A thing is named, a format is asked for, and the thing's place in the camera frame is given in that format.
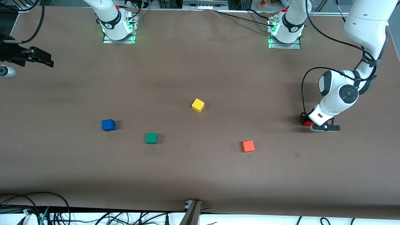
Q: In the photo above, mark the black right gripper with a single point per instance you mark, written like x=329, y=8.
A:
x=8, y=52

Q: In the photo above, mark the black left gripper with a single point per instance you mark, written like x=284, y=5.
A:
x=303, y=117

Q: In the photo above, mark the red block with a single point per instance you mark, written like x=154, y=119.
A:
x=307, y=123

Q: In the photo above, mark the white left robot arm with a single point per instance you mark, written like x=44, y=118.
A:
x=365, y=25

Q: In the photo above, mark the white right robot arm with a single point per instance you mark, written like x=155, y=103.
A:
x=114, y=25

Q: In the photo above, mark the orange block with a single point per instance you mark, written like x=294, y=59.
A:
x=247, y=146

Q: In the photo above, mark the blue block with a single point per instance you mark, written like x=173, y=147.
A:
x=108, y=125

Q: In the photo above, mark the yellow block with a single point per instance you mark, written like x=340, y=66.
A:
x=197, y=105

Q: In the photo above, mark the green block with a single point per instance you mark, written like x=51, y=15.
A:
x=151, y=138

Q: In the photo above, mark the white power strip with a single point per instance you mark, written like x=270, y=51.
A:
x=204, y=4

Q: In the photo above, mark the aluminium corner bracket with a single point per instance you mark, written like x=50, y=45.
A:
x=25, y=8

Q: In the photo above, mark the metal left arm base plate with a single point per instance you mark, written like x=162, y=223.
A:
x=286, y=46

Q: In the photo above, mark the aluminium frame rail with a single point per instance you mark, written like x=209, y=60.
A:
x=328, y=13

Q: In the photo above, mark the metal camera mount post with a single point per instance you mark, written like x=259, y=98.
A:
x=191, y=215

